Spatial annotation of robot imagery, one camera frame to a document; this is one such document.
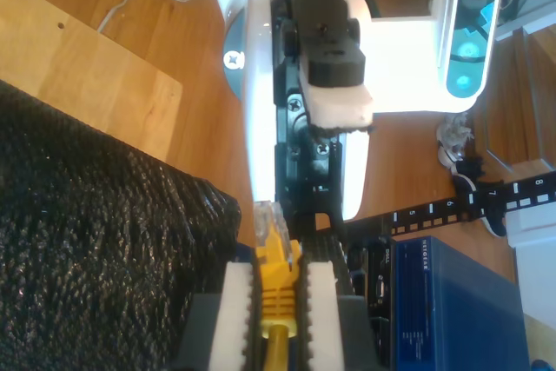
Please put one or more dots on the black rack server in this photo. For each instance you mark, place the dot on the black rack server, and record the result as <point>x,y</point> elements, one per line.
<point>375,293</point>

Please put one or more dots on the black bubble wrap mat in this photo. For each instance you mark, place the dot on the black bubble wrap mat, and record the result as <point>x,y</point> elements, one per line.
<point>87,258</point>

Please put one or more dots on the dark blue shoe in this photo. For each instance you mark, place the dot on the dark blue shoe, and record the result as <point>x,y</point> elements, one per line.
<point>471,171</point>

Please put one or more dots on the black perforated rack post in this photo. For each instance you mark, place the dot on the black perforated rack post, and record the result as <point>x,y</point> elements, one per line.
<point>417,219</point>

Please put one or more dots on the blue network switch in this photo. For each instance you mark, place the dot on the blue network switch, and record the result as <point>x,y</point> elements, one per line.
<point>456,301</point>

